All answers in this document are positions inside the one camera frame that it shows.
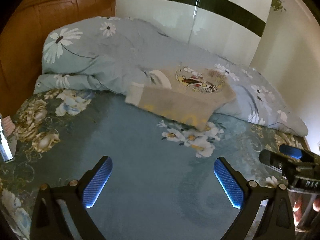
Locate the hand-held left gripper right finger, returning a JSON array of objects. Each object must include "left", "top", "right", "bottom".
[{"left": 214, "top": 157, "right": 297, "bottom": 240}]

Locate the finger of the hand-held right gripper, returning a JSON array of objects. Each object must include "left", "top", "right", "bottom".
[
  {"left": 279, "top": 144, "right": 313, "bottom": 161},
  {"left": 259, "top": 149, "right": 288, "bottom": 173}
]

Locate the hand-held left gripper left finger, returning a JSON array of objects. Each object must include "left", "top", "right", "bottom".
[{"left": 30, "top": 156, "right": 113, "bottom": 240}]

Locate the beige sweater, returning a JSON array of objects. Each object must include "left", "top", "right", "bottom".
[{"left": 125, "top": 66, "right": 237, "bottom": 131}]

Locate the person's right hand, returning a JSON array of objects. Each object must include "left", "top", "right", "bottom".
[{"left": 291, "top": 196, "right": 320, "bottom": 227}]

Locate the floral bed sheet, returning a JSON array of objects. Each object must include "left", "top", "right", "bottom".
[{"left": 0, "top": 89, "right": 320, "bottom": 240}]

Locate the silver bottle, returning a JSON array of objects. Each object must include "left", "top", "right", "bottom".
[{"left": 0, "top": 130, "right": 14, "bottom": 162}]

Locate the small patterned packet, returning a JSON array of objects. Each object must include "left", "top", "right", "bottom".
[{"left": 1, "top": 115, "right": 18, "bottom": 136}]

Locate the light blue daisy quilt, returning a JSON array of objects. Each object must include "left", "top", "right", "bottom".
[{"left": 34, "top": 16, "right": 308, "bottom": 137}]

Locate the white wardrobe with black stripe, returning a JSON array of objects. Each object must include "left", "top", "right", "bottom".
[{"left": 115, "top": 0, "right": 274, "bottom": 68}]

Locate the wooden bed headboard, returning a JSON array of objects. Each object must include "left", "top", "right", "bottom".
[{"left": 0, "top": 0, "right": 117, "bottom": 117}]

